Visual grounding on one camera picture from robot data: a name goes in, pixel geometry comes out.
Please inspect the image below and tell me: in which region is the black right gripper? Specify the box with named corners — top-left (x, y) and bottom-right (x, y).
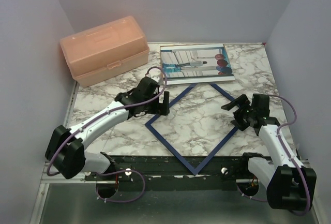
top-left (222, 94), bottom-right (256, 131)

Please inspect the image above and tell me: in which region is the blue wooden picture frame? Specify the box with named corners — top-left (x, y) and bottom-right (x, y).
top-left (145, 83), bottom-right (237, 175)

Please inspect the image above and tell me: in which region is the photo print with balloons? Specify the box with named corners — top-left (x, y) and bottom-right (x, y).
top-left (160, 43), bottom-right (235, 85)

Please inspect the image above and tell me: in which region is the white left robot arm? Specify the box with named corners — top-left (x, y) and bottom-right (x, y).
top-left (45, 77), bottom-right (170, 180)

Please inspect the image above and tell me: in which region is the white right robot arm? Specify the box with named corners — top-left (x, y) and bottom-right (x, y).
top-left (221, 94), bottom-right (317, 215)

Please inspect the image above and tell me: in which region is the pink plastic storage box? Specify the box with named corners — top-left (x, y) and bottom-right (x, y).
top-left (59, 16), bottom-right (149, 87)

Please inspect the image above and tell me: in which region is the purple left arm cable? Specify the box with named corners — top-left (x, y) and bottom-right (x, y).
top-left (46, 66), bottom-right (168, 204)

